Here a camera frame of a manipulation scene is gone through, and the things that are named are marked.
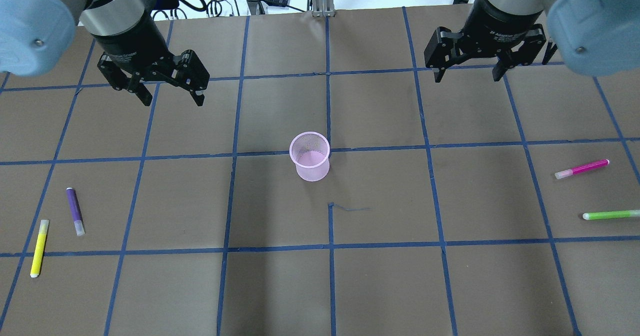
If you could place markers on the pink pen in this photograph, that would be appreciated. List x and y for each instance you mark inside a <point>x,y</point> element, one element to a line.
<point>588,167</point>

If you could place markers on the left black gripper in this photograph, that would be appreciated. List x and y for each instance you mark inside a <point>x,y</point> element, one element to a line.
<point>131,39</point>

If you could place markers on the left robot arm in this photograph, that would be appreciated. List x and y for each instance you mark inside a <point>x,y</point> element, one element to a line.
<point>35,34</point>

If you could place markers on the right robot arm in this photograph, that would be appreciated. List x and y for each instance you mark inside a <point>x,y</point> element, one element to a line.
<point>594,37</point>

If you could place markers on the yellow pen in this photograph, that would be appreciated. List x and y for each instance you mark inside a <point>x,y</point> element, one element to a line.
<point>38,255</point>

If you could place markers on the pink mesh cup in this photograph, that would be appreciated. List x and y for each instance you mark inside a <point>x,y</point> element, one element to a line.
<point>310,151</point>

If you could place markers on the purple pen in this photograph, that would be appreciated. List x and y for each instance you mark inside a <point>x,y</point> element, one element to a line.
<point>76,213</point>

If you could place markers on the green pen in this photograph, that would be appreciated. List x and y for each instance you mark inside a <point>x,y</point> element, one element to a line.
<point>609,215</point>

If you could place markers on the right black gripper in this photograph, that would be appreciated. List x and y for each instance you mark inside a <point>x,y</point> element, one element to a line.
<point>495,28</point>

